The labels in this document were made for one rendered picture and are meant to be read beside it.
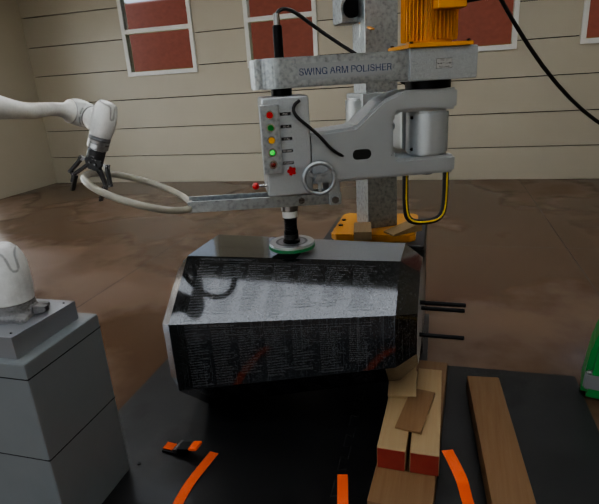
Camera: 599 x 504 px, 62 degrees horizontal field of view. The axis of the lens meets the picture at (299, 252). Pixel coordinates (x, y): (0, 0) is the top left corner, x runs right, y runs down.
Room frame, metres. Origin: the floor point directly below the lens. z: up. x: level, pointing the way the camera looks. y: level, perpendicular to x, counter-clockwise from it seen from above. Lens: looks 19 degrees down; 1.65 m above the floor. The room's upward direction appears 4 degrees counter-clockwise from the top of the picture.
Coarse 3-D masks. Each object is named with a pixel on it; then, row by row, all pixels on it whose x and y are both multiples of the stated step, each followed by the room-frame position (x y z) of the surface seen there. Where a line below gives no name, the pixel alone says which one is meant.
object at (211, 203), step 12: (264, 192) 2.31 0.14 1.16; (192, 204) 2.16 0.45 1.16; (204, 204) 2.17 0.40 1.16; (216, 204) 2.17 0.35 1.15; (228, 204) 2.18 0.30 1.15; (240, 204) 2.19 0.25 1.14; (252, 204) 2.19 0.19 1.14; (264, 204) 2.20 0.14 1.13; (276, 204) 2.20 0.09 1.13; (288, 204) 2.21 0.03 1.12; (300, 204) 2.22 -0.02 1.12; (312, 204) 2.23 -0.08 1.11
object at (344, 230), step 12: (348, 216) 3.20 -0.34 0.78; (336, 228) 2.94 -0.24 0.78; (348, 228) 2.92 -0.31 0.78; (372, 228) 2.89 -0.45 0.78; (384, 228) 2.87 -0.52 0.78; (348, 240) 2.79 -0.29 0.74; (372, 240) 2.75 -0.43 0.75; (384, 240) 2.74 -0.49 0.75; (396, 240) 2.72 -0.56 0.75; (408, 240) 2.70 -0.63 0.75
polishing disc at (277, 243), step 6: (276, 240) 2.30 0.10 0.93; (282, 240) 2.29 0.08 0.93; (306, 240) 2.27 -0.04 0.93; (312, 240) 2.26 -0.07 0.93; (270, 246) 2.24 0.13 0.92; (276, 246) 2.21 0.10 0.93; (282, 246) 2.20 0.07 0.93; (288, 246) 2.20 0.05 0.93; (294, 246) 2.19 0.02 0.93; (300, 246) 2.18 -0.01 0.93; (306, 246) 2.19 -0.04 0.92
